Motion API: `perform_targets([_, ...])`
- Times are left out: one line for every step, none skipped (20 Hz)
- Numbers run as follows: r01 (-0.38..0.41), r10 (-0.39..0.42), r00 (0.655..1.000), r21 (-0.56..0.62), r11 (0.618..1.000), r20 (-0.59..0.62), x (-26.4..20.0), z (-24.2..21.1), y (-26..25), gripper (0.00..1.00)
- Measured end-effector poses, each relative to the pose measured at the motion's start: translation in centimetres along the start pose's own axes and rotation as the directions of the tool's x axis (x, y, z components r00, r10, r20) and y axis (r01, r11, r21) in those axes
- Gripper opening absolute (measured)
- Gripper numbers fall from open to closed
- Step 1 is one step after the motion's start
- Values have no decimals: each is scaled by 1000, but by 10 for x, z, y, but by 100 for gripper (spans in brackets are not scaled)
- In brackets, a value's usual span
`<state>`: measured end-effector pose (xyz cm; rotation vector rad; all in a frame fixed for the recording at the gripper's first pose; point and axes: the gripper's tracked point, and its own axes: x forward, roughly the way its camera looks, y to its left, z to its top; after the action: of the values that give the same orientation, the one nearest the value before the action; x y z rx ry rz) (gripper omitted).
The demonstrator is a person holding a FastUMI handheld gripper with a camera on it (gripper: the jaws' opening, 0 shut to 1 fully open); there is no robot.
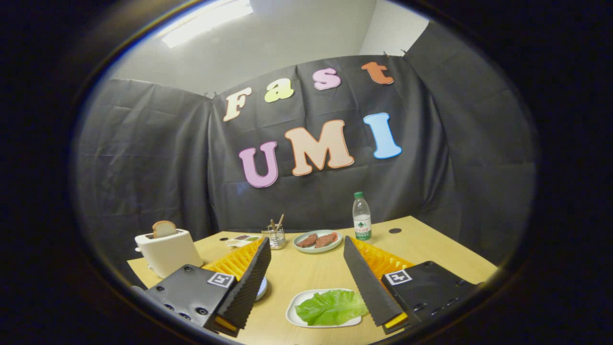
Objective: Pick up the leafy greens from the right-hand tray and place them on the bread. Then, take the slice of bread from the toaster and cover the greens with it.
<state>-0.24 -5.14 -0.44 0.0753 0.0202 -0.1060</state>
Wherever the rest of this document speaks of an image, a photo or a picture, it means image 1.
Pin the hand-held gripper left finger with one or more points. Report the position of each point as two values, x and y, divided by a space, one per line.
249 287

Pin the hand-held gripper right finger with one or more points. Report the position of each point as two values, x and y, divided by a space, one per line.
371 287

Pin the green lettuce leaf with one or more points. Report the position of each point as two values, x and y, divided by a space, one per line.
330 306

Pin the brown bread slice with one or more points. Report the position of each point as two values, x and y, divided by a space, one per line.
164 229

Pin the light blue plate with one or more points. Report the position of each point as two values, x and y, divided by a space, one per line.
262 289

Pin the white condiment tray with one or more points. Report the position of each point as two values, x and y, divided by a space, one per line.
239 240

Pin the white rounded plate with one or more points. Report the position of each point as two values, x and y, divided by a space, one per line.
293 309

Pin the metal mesh holder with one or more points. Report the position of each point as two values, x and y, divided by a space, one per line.
277 238

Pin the pale green plate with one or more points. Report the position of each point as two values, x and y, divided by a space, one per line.
318 249

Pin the red meat patty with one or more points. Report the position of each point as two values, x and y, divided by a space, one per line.
326 240
307 240

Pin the clear plastic water bottle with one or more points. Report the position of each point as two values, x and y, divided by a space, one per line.
362 218

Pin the white toaster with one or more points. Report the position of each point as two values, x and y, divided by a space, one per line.
167 251

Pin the black backdrop cloth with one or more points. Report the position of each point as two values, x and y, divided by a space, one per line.
143 167

